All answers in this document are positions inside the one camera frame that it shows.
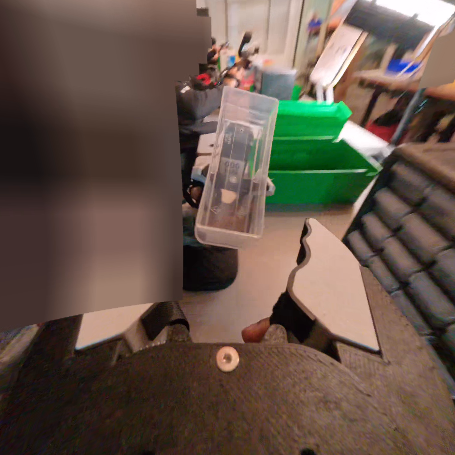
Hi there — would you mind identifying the black drawer cabinet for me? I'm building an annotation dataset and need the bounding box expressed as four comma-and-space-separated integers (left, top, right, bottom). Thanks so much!
341, 142, 455, 399

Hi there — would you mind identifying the white easel board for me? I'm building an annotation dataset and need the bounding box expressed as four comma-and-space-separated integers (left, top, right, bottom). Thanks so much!
309, 21, 368, 102

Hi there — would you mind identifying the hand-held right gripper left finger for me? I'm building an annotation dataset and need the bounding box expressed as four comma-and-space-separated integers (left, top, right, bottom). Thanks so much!
75, 301, 190, 351

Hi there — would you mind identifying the person's right hand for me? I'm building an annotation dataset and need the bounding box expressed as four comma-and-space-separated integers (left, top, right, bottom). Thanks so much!
242, 317, 271, 343

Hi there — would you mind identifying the clear plastic drawer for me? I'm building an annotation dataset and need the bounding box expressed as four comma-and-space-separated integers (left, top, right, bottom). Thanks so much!
195, 85, 279, 249

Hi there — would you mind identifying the grey storage bin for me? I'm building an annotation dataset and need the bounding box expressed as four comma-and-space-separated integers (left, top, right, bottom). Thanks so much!
261, 69, 297, 102

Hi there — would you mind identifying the set of cabinet drawers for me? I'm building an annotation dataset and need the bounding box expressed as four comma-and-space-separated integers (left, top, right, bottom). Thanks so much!
346, 160, 455, 356

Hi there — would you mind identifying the black round cushion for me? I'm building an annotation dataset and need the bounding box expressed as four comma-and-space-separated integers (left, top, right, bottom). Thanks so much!
183, 245, 239, 292

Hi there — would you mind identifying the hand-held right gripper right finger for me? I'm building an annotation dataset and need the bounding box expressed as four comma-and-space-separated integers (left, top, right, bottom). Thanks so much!
271, 218, 381, 353

